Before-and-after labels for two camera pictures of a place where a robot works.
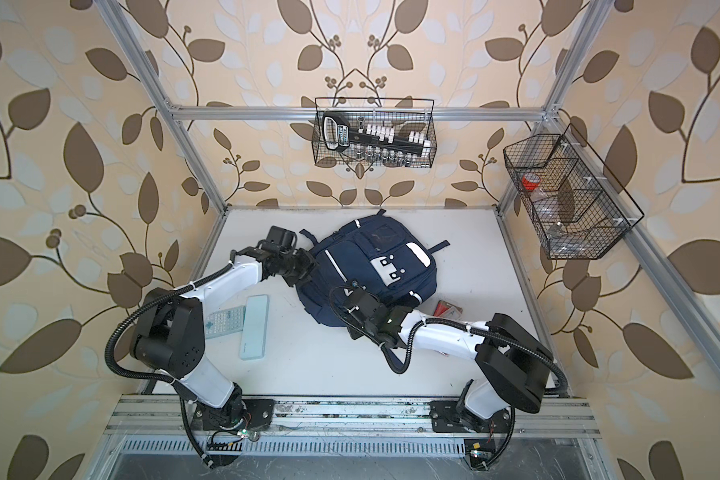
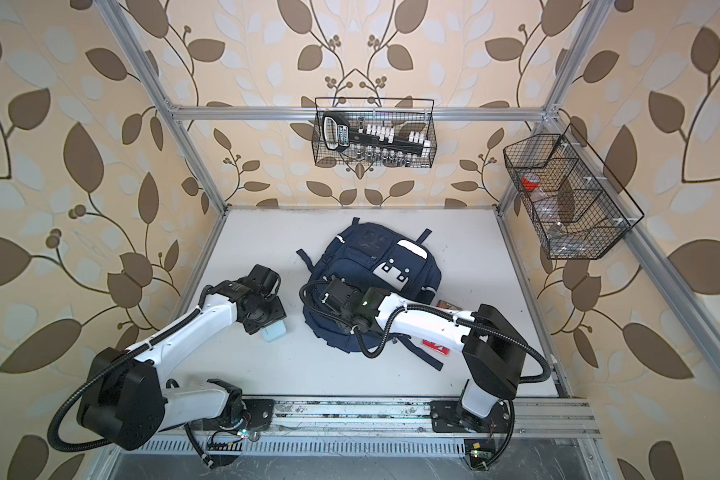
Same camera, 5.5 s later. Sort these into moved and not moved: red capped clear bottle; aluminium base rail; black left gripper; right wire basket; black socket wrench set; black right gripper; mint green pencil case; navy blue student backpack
Moved: navy blue student backpack; black left gripper; mint green pencil case
Not moved: aluminium base rail; right wire basket; black socket wrench set; black right gripper; red capped clear bottle
